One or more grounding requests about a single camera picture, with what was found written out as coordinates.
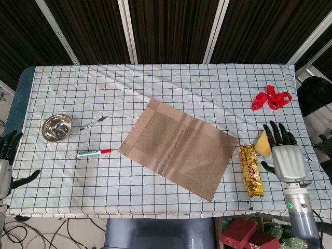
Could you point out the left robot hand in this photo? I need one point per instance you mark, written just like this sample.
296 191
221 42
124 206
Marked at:
5 176

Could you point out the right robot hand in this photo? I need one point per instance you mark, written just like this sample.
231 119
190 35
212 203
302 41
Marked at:
289 163

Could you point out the metal bowl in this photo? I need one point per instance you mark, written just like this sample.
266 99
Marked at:
57 128

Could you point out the brown woven placemat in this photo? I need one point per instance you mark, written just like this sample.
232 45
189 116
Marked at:
179 147

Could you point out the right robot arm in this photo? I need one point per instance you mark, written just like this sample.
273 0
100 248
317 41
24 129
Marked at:
301 215

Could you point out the yellow sponge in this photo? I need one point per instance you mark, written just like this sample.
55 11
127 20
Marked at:
263 146

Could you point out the gold snack packet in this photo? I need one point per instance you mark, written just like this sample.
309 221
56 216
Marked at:
251 176

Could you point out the black trash bin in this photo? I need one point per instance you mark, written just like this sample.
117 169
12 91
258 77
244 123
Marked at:
313 96

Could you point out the teal padded table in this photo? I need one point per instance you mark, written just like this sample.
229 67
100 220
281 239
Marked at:
18 103

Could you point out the green patterned cloth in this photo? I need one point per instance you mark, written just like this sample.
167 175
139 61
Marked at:
285 241

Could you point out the small red box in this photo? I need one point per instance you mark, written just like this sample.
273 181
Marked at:
264 241

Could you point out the large red box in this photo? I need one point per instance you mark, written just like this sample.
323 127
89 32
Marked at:
238 230

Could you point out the white marker red cap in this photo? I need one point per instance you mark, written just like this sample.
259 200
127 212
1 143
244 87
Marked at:
89 154

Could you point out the wooden crate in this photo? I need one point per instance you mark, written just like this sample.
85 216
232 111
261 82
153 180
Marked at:
219 233

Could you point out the thin black pen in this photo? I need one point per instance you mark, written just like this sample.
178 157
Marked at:
94 122

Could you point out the white checked tablecloth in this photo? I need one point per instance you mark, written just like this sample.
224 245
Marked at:
181 83

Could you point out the grey-blue robot torso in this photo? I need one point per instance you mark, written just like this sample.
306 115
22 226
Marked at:
155 233

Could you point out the white partition post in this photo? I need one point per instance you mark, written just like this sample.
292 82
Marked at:
57 31
127 31
216 31
311 41

